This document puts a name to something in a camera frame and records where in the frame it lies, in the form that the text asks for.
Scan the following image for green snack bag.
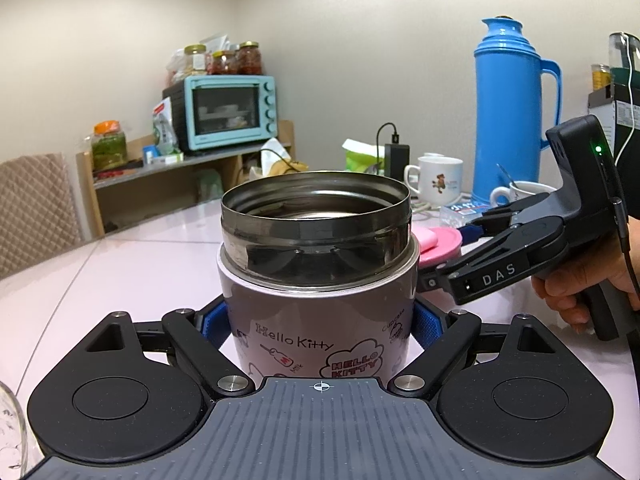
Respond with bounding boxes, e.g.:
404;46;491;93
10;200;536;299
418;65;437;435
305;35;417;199
152;108;182;157

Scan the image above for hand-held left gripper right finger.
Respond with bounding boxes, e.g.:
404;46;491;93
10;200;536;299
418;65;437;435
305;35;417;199
389;294;552;399

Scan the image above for white cup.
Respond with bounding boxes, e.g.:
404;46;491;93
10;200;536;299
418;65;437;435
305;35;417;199
489;180;557;209

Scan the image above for glass jars on oven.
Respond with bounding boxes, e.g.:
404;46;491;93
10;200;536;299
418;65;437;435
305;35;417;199
165;34;232;86

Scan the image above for black power adapter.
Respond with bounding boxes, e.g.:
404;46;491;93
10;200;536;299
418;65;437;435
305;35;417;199
383;143;411;182

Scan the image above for blue and white packet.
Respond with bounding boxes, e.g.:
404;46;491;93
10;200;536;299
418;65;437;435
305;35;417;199
439;202;495;227

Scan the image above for glass jar with pale contents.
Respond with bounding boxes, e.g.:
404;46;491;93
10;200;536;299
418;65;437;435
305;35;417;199
183;44;209;77

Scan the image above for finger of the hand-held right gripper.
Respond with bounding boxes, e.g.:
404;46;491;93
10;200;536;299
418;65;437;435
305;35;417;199
417;268;454;296
459;190;559;248

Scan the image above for pink bottle cap with strap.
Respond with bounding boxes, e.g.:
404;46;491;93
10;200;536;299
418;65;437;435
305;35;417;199
416;226;464;270

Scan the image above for pink printed steel bottle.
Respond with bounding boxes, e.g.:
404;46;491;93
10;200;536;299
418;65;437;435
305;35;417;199
216;170;421;380

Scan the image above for metal spoon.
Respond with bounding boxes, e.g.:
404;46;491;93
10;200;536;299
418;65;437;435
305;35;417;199
496;162;517;197

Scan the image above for clear drinking glass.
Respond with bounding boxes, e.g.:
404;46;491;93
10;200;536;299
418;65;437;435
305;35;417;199
0;381;29;480

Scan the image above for person's right hand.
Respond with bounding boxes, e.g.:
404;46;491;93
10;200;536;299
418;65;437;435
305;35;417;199
530;216;640;334

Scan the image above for white mug with bear print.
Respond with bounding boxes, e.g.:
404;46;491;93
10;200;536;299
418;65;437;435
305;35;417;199
403;155;465;207

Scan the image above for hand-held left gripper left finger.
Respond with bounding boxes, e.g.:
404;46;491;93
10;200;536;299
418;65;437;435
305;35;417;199
86;294;254;397

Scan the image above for green tissue pack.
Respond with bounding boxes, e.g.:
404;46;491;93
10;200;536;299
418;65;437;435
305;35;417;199
342;138;387;177

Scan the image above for white cable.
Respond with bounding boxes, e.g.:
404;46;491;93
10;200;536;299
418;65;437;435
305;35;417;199
614;33;640;167

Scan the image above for small jar with red contents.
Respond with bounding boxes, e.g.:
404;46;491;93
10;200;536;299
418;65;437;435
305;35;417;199
212;50;238;76

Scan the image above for dark green cardboard box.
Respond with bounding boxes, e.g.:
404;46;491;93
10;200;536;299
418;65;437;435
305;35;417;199
587;32;640;161

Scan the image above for light blue toaster oven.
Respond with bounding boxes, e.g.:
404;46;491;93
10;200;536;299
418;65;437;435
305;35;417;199
162;75;279;154

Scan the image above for blue thermos jug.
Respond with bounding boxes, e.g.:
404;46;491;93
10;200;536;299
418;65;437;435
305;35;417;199
472;16;563;207

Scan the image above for tall jar with red contents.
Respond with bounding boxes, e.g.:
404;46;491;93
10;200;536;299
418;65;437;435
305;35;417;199
236;41;263;76

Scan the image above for large jar with orange lid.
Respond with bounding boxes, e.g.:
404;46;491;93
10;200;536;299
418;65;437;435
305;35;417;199
91;119;128;172

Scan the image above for quilted chair back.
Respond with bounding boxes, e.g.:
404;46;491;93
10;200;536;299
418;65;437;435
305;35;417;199
0;152;84;281

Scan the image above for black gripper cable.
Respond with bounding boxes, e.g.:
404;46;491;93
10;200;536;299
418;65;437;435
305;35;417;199
611;198;640;302

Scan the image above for wooden shelf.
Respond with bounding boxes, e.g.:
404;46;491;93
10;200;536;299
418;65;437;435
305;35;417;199
75;120;297;239

